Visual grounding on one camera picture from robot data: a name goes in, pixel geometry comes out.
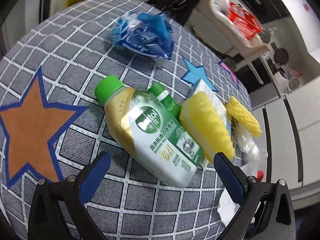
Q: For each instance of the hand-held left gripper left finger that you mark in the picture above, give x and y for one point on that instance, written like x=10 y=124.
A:
x=95 y=173

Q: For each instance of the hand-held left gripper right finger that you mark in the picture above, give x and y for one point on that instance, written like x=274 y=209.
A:
x=228 y=177

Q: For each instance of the white tissue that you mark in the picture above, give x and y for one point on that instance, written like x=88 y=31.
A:
x=228 y=210

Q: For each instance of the clear plastic bag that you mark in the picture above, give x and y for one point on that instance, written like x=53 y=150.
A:
x=250 y=147

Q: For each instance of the yellow sponge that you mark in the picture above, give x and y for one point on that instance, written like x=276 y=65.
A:
x=205 y=120

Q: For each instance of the yellow foam fruit net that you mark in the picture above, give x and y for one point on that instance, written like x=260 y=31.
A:
x=243 y=116

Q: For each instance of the green cap detergent bottle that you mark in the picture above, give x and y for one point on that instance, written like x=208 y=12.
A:
x=150 y=135

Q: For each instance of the small green bottle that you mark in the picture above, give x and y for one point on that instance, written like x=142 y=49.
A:
x=165 y=97

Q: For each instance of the blue plastic bag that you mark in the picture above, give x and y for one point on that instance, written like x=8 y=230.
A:
x=145 y=35

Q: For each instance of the white refrigerator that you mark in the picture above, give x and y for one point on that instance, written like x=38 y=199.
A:
x=282 y=142

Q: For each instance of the grey checkered star tablecloth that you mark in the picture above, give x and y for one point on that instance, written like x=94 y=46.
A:
x=75 y=67

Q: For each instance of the white rice cooker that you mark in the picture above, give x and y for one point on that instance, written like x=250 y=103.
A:
x=281 y=81

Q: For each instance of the cream plastic cart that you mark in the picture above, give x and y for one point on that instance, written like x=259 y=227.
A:
x=240 y=47

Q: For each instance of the round metal lid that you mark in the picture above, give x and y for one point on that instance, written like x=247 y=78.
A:
x=265 y=36

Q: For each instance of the red plastic basket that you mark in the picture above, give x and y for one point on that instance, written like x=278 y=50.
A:
x=246 y=22

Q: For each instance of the white plastic bag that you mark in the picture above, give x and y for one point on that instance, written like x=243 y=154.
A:
x=221 y=6

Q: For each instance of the white upper cabinets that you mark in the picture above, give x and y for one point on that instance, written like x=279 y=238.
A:
x=295 y=17

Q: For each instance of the black hanging bag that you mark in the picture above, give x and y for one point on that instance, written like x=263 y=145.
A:
x=182 y=2

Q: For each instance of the red paper cabinet decoration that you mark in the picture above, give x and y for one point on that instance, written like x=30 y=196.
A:
x=305 y=6

